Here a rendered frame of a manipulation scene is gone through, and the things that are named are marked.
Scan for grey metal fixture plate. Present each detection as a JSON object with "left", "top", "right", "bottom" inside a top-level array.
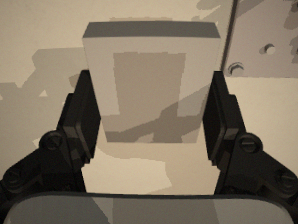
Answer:
[{"left": 220, "top": 0, "right": 298, "bottom": 78}]

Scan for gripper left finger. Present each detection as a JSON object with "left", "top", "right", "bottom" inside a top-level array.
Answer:
[{"left": 0, "top": 70, "right": 101, "bottom": 224}]

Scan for beige rectangular block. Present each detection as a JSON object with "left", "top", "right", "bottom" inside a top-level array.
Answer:
[{"left": 82, "top": 21, "right": 221, "bottom": 143}]

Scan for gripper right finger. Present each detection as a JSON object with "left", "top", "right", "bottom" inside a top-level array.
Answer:
[{"left": 202, "top": 71, "right": 298, "bottom": 224}]

